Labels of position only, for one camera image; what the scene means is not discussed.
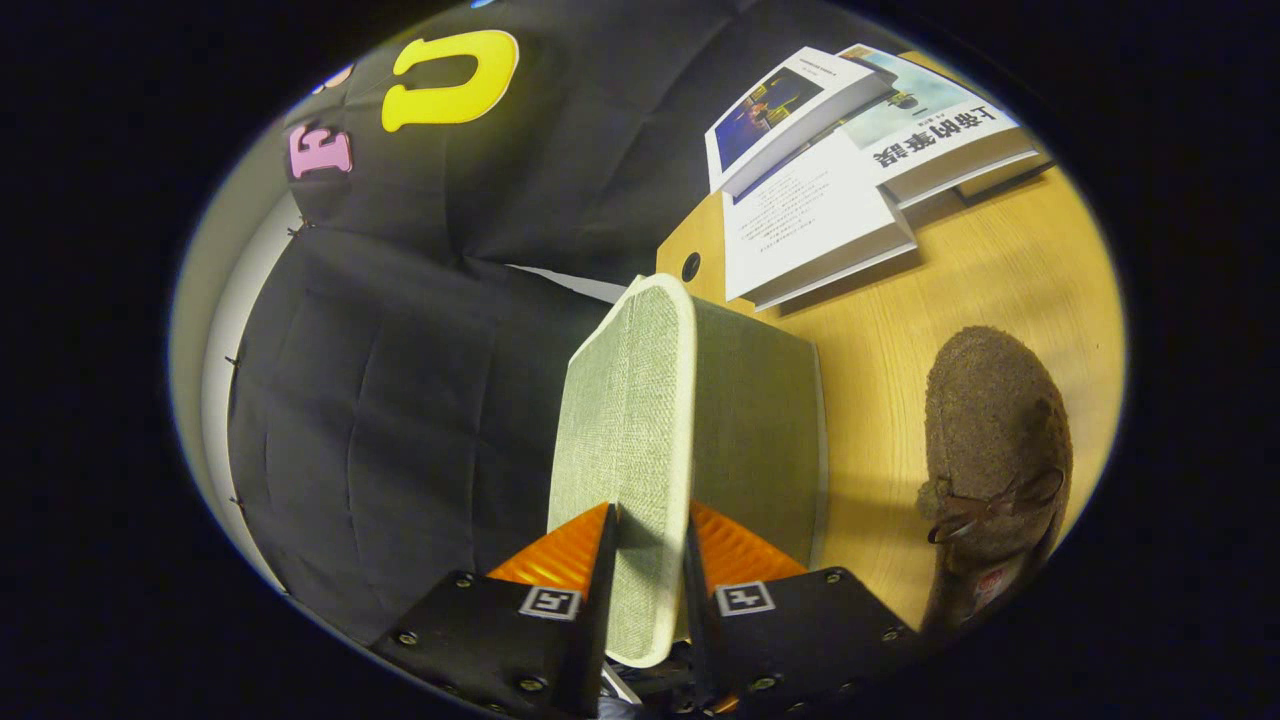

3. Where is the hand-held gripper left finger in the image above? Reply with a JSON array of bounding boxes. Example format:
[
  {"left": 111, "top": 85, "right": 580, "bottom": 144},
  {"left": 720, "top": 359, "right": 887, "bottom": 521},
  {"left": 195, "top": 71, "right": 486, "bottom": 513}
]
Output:
[{"left": 368, "top": 502, "right": 621, "bottom": 720}]

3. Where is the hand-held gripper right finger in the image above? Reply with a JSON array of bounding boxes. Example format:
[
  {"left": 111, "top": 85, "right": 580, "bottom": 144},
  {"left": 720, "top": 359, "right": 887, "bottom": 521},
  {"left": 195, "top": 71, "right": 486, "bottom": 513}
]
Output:
[{"left": 682, "top": 502, "right": 926, "bottom": 719}]

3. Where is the green fabric storage box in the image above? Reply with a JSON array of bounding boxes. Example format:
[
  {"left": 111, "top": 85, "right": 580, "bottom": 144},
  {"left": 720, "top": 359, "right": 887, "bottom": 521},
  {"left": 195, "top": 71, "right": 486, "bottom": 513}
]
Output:
[{"left": 547, "top": 273, "right": 829, "bottom": 669}]

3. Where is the book with blue photo cover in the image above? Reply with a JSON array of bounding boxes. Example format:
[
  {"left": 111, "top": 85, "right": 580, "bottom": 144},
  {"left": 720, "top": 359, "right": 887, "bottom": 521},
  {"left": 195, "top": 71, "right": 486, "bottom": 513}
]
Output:
[{"left": 705, "top": 47, "right": 894, "bottom": 196}]

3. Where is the brown fuzzy shoe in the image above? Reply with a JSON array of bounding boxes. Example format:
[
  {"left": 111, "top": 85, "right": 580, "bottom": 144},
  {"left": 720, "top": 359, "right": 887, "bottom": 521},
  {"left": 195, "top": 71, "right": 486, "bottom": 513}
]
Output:
[{"left": 918, "top": 325, "right": 1074, "bottom": 633}]

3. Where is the black backdrop cloth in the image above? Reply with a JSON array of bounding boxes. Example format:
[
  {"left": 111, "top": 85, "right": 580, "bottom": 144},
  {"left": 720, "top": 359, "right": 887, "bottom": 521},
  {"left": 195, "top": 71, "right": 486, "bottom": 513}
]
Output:
[{"left": 228, "top": 0, "right": 801, "bottom": 646}]

